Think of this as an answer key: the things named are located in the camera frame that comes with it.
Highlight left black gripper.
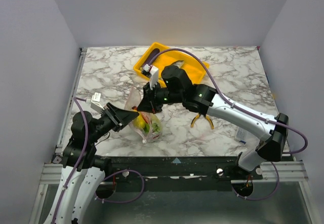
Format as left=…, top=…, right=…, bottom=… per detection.
left=89, top=102, right=140, bottom=143

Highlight orange carrot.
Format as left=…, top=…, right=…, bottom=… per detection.
left=141, top=112, right=150, bottom=124

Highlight clear zip top bag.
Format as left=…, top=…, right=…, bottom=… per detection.
left=124, top=87, right=163, bottom=144

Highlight green celery stalk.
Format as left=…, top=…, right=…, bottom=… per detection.
left=151, top=122, right=161, bottom=133

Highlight yellow squash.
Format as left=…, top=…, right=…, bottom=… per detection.
left=134, top=117, right=150, bottom=132

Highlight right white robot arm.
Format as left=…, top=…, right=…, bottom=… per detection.
left=137, top=65, right=289, bottom=179

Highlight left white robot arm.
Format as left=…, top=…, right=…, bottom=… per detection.
left=45, top=103, right=139, bottom=223

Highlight small clear plastic bag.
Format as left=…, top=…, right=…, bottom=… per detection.
left=234, top=128, right=250, bottom=144

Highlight grey toy fish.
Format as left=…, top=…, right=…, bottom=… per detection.
left=173, top=60, right=184, bottom=68

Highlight purple eggplant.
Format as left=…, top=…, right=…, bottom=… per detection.
left=143, top=48, right=160, bottom=67

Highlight yellow plastic tray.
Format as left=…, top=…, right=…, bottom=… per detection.
left=133, top=42, right=206, bottom=87

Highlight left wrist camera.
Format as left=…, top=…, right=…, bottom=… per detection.
left=86, top=92, right=104, bottom=114

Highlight yellow handled pliers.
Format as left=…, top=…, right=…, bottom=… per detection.
left=190, top=114, right=215, bottom=130

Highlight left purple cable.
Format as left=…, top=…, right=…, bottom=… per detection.
left=49, top=97, right=145, bottom=224

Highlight purple cable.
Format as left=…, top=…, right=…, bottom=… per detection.
left=49, top=97, right=145, bottom=224
left=148, top=48, right=309, bottom=201

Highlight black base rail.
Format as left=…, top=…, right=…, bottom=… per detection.
left=95, top=156, right=262, bottom=193

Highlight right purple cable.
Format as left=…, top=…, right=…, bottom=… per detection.
left=148, top=48, right=309, bottom=201

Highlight aluminium extrusion frame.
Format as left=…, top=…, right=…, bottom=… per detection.
left=27, top=48, right=314, bottom=224

